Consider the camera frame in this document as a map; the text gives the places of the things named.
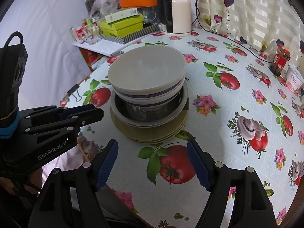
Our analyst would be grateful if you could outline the person hand under gripper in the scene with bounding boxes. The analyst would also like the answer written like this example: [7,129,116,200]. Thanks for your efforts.
[1,168,43,195]

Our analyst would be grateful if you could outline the black binder clip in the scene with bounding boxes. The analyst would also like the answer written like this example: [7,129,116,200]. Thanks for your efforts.
[67,84,82,102]

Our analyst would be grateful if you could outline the olive green plate stack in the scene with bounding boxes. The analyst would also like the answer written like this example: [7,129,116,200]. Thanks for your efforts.
[110,99,190,144]

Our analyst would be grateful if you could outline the small glass cup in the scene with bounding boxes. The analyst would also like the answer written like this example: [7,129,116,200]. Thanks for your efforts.
[85,25,101,45]

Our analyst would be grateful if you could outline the floral plastic tablecloth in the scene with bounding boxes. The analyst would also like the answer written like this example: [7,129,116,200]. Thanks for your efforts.
[62,29,303,227]

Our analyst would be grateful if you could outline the green box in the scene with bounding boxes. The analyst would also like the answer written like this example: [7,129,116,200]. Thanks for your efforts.
[99,14,143,37]

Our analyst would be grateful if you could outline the striped black white tray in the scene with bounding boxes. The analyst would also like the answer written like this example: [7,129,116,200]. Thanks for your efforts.
[101,23,159,44]

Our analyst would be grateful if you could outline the white green carton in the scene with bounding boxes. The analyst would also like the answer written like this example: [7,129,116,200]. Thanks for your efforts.
[105,8,138,24]

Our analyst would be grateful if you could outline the white yogurt tub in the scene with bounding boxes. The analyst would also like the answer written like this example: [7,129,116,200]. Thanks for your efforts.
[284,63,304,94]

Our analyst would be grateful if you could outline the orange box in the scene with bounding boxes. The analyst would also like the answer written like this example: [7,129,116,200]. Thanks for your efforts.
[120,0,157,8]

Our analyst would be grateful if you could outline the red lid sauce jar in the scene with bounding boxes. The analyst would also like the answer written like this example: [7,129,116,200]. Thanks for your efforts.
[269,44,291,77]

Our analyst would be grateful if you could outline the white electric kettle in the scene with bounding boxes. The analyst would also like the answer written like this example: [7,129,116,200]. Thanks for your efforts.
[157,0,192,37]

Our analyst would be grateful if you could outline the heart pattern curtain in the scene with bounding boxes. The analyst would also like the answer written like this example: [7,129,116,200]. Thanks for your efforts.
[197,0,303,68]

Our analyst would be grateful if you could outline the black power cable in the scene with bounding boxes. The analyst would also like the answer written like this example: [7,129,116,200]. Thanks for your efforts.
[189,0,273,64]

